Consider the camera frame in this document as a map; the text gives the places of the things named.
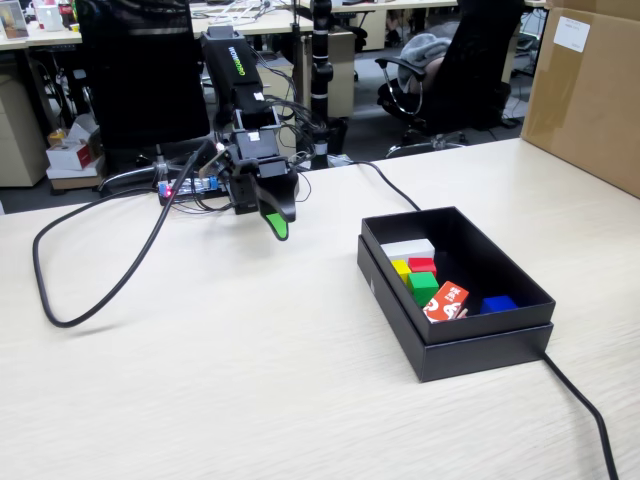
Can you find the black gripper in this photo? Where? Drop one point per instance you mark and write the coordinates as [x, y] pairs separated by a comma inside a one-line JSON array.
[[255, 150]]

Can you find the yellow wooden cube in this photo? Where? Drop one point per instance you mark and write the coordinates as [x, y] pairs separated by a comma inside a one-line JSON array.
[[400, 270]]

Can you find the red wooden cube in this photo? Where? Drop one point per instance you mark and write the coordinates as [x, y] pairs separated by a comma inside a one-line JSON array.
[[422, 265]]

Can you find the green wooden cube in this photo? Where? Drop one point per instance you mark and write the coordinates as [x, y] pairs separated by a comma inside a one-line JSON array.
[[424, 287]]

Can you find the black cardboard box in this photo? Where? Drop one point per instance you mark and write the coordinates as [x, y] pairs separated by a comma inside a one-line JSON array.
[[490, 260]]

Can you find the black open box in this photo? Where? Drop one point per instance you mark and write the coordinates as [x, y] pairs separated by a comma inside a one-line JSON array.
[[480, 357]]

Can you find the large brown cardboard box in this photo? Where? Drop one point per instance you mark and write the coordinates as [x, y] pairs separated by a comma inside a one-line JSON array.
[[585, 100]]

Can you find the white power strip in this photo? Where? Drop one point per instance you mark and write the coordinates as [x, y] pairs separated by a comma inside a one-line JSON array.
[[306, 160]]

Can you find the electronics board with red LED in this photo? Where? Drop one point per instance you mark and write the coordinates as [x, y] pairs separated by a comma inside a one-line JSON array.
[[167, 191]]

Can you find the black pole with white bands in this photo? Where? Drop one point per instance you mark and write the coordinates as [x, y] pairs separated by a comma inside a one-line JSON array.
[[320, 90]]

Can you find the white rectangular block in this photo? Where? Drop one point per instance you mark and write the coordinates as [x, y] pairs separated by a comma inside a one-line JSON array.
[[407, 248]]

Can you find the beige drawer cabinet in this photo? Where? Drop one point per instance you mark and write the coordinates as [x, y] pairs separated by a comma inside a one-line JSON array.
[[20, 135], [282, 80], [342, 70]]

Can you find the orange printed card pack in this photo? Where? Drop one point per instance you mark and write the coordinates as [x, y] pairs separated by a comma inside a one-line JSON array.
[[445, 302]]

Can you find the black mesh office chair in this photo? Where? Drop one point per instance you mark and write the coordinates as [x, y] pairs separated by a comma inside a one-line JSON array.
[[145, 70]]

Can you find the white and red carton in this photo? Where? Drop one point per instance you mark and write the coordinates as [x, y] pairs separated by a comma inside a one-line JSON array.
[[70, 155]]

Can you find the grey cloth on chair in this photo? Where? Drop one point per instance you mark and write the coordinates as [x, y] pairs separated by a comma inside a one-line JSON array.
[[425, 47]]

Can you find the blue wooden cube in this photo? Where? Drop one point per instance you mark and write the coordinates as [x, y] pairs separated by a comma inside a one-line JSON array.
[[498, 305]]

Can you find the black chrome-armed office chair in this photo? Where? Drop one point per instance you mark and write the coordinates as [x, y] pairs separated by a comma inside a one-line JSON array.
[[475, 75]]

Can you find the cola bottle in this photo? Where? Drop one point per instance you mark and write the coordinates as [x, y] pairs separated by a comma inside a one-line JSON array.
[[66, 14]]

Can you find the white cup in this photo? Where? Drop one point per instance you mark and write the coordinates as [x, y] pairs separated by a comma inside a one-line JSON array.
[[48, 18]]

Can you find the desk photo calendar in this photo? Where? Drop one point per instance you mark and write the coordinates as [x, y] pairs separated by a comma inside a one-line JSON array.
[[14, 20]]

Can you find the white paper label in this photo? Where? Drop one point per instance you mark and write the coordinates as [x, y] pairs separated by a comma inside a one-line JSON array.
[[572, 34]]

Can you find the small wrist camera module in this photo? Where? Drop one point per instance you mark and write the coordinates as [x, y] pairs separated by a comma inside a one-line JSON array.
[[217, 167]]

